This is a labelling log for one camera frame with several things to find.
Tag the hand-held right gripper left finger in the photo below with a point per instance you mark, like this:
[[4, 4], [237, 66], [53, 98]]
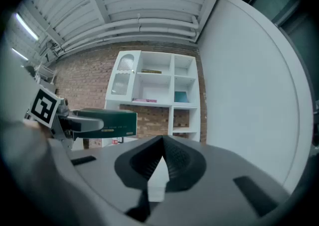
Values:
[[99, 170]]

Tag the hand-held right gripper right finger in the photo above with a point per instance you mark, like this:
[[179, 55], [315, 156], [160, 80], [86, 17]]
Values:
[[214, 170]]

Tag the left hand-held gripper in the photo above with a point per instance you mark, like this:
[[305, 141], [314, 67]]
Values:
[[43, 105]]

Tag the dark green book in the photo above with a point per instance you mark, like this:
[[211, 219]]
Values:
[[117, 120]]

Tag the white shelving desk unit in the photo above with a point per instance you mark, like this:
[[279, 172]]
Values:
[[154, 88]]

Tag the red label plastic bottle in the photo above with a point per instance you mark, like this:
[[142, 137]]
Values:
[[114, 141]]

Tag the white glass cabinet door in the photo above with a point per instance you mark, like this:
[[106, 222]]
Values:
[[123, 78]]

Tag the pink book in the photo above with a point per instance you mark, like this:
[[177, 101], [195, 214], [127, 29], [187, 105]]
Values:
[[144, 100]]

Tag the black and yellow book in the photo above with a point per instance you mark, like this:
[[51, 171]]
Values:
[[151, 71]]

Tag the teal book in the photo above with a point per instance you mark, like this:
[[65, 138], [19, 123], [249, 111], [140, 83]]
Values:
[[180, 96]]

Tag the long ceiling light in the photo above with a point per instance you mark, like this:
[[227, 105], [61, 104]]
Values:
[[26, 26], [19, 54]]

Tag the white ceiling pipes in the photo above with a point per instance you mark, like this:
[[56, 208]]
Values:
[[149, 24]]

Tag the black picture frame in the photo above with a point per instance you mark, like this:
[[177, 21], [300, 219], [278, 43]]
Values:
[[121, 140]]

